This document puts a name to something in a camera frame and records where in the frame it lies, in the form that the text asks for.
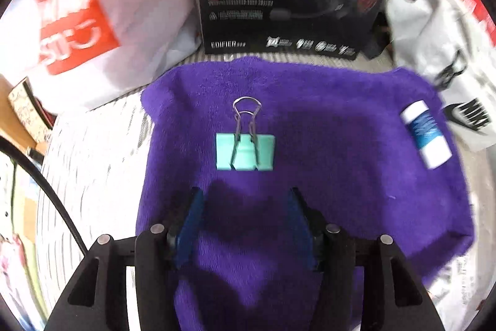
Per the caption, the white waist bag black logo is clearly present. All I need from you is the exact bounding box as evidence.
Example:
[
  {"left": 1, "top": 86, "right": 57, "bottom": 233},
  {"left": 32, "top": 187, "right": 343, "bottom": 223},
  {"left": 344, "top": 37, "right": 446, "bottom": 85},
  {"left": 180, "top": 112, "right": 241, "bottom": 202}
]
[{"left": 382, "top": 0, "right": 496, "bottom": 153}]

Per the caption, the green binder clip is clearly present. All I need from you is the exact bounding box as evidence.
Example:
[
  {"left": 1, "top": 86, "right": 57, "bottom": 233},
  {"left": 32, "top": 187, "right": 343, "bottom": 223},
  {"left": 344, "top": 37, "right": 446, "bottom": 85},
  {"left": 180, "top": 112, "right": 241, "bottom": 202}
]
[{"left": 215, "top": 97, "right": 277, "bottom": 172}]

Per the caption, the thick black cable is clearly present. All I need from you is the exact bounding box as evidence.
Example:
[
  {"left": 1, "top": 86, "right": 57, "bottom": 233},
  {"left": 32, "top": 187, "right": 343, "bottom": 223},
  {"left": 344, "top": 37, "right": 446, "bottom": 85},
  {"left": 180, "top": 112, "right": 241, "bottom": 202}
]
[{"left": 0, "top": 139, "right": 89, "bottom": 256}]

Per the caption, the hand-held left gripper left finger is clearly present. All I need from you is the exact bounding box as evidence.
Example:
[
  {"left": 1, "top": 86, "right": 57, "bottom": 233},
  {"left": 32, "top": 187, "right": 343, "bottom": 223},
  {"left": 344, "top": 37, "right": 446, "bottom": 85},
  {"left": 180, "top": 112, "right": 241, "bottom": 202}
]
[{"left": 44, "top": 187, "right": 206, "bottom": 331}]

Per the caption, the newspaper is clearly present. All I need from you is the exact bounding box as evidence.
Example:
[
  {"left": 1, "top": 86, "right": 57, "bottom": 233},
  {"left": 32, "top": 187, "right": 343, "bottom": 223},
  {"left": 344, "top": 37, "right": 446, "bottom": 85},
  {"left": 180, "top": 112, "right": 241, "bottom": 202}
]
[{"left": 422, "top": 253, "right": 489, "bottom": 320}]

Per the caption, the patterned small box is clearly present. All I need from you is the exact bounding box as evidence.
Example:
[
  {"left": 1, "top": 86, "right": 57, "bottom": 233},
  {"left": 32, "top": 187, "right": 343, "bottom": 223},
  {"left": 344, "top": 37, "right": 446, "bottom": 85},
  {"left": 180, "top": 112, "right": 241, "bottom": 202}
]
[{"left": 8, "top": 77, "right": 55, "bottom": 130}]

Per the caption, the large white blue bottle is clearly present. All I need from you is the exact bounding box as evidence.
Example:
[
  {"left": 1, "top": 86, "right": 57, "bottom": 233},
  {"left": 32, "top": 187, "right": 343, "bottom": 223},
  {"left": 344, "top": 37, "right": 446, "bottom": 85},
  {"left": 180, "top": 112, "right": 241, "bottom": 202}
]
[{"left": 400, "top": 100, "right": 454, "bottom": 169}]

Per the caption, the purple towel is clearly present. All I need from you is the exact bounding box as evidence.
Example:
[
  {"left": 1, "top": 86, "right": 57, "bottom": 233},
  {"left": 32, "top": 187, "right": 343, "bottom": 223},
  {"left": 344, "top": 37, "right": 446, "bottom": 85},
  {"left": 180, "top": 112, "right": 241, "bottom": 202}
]
[{"left": 135, "top": 56, "right": 475, "bottom": 331}]

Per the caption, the white plastic bag red logo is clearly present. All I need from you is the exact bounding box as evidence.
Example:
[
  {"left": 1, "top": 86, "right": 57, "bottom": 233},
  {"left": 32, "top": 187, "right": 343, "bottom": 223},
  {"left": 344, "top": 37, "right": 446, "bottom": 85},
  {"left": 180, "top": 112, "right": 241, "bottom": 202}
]
[{"left": 0, "top": 0, "right": 202, "bottom": 112}]

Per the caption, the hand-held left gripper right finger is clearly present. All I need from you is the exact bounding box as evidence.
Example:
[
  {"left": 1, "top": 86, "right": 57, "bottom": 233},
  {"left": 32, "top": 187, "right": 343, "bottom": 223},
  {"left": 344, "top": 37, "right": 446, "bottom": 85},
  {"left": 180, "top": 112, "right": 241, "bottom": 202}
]
[{"left": 289, "top": 187, "right": 446, "bottom": 331}]

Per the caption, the pink floral cloth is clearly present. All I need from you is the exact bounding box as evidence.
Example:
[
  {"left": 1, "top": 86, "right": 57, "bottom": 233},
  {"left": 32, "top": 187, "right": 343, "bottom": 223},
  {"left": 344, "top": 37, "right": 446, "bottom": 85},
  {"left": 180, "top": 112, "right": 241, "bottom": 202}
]
[{"left": 0, "top": 234, "right": 41, "bottom": 320}]

